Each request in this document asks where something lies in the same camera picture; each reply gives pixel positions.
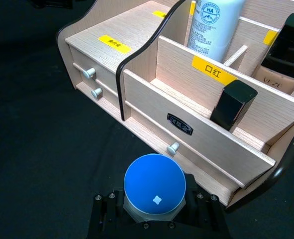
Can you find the yellow label with large characters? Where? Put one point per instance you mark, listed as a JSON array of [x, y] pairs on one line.
[[212, 69]]

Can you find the thin wooden stick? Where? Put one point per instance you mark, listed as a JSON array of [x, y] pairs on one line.
[[236, 55]]

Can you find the white printed lotion bottle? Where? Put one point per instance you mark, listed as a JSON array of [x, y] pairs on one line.
[[211, 27]]

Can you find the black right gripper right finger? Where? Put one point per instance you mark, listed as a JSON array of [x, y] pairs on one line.
[[204, 216]]

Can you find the pale wooden desk organizer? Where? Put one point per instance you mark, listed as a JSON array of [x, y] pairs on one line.
[[161, 104]]

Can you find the beige foundation bottle, black cap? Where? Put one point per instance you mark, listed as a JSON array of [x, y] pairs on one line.
[[283, 57]]

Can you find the black metal name plate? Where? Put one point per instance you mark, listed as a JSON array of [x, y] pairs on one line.
[[180, 124]]

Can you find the black table cloth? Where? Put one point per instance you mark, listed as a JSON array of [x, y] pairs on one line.
[[32, 137]]

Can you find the silver drawer knob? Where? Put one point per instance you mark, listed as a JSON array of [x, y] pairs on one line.
[[172, 148], [88, 73], [96, 92]]

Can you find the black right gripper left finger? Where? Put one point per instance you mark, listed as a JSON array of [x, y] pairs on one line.
[[104, 219]]

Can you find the round jar with blue lid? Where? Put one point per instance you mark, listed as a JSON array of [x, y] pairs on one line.
[[154, 181]]

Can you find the yellow label with small characters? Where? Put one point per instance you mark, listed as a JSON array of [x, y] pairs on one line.
[[114, 43]]

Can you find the black square lipstick tube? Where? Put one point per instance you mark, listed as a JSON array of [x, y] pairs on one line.
[[232, 104]]

